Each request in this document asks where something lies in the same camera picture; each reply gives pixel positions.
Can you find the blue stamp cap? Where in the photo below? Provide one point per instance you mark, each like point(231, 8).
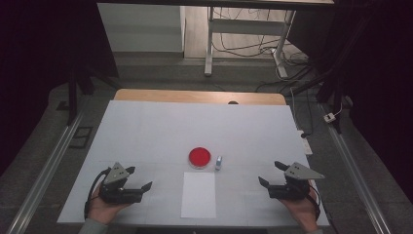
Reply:
point(219, 160)

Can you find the white metal desk frame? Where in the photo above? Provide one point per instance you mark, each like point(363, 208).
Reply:
point(246, 26)

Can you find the black metal stand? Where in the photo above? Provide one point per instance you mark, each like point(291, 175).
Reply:
point(72, 97)
point(337, 81)

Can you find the round red ink pad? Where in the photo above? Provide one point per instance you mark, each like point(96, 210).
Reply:
point(199, 157)

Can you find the large white table cover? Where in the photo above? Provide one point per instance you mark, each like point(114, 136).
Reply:
point(162, 130)

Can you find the white power strip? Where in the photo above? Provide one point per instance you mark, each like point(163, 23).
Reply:
point(306, 144)

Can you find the person's left hand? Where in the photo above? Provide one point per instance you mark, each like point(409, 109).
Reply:
point(102, 211)

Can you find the white cabinet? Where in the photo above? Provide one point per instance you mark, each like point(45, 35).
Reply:
point(139, 29)

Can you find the small white stamp body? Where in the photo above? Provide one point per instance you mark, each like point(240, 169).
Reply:
point(218, 167)

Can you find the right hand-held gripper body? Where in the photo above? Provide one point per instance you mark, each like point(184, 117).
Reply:
point(292, 190)

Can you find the small white adapter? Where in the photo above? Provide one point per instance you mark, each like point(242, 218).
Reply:
point(329, 117)

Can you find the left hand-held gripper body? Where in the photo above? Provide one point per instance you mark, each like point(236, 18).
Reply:
point(118, 193)

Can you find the person's right hand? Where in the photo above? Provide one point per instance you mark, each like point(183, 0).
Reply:
point(307, 211)

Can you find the metal floor rail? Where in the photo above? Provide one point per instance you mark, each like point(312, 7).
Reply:
point(354, 169)
point(48, 169)

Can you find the white paper sheet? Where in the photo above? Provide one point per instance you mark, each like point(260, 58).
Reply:
point(198, 195)

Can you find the dark curtain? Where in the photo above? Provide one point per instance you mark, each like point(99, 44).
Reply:
point(383, 81)
point(32, 65)

